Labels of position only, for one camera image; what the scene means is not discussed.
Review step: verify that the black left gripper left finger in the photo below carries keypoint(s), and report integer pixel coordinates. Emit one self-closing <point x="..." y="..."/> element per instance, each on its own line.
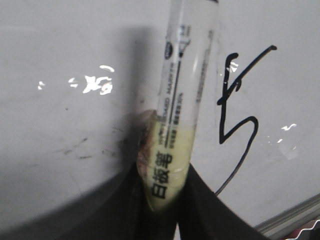
<point x="111" y="212"/>

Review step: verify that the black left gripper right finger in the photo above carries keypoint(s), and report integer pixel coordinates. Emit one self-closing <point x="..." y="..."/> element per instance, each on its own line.
<point x="203" y="216"/>

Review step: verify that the white black whiteboard marker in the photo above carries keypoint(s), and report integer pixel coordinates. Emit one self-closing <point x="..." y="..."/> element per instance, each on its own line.
<point x="166" y="143"/>

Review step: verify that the dark red corrugated object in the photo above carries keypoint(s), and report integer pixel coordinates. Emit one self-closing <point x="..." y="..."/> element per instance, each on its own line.
<point x="309" y="231"/>

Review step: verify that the white whiteboard with aluminium frame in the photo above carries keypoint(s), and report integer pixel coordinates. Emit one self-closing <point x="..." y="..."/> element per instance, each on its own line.
<point x="79" y="80"/>

